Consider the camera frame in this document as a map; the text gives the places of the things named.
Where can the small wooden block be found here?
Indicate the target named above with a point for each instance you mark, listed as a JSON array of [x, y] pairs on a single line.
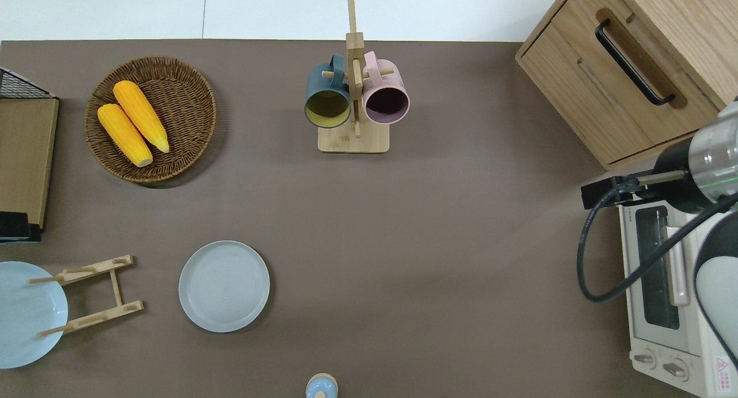
[[353, 141]]

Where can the toaster oven knob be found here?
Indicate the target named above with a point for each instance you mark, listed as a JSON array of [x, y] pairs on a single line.
[[674, 369], [644, 359]]

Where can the dark teal mug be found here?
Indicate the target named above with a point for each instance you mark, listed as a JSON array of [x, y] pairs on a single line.
[[323, 83]]

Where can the pink mug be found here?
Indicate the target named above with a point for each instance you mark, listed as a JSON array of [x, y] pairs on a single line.
[[393, 85]]

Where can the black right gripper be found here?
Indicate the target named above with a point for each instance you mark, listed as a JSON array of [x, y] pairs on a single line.
[[605, 193]]

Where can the cream toaster oven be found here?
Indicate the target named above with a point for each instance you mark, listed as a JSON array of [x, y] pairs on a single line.
[[651, 329]]

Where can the wooden plate rack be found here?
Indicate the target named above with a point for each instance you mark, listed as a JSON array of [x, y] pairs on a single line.
[[104, 267]]

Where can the brown table mat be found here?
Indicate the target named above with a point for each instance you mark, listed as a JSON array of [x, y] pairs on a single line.
[[403, 242]]

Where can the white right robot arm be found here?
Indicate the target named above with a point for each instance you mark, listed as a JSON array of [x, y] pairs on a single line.
[[720, 288]]

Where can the red warning sticker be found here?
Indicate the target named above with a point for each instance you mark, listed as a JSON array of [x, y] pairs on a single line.
[[722, 368]]

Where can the gray round plate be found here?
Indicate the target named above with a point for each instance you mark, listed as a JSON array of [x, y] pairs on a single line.
[[223, 286]]

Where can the wooden drawer cabinet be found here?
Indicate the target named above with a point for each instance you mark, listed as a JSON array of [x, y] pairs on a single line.
[[576, 81]]

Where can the light blue round plate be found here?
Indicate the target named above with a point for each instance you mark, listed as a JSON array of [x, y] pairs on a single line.
[[23, 317]]

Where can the brown wicker basket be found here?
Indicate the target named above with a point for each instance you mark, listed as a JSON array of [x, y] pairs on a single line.
[[184, 109]]

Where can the yellow corn cob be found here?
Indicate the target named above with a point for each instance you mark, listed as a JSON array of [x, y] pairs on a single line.
[[124, 134], [141, 115]]

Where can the wooden shelf board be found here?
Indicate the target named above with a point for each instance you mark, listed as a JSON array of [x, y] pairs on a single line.
[[23, 156]]

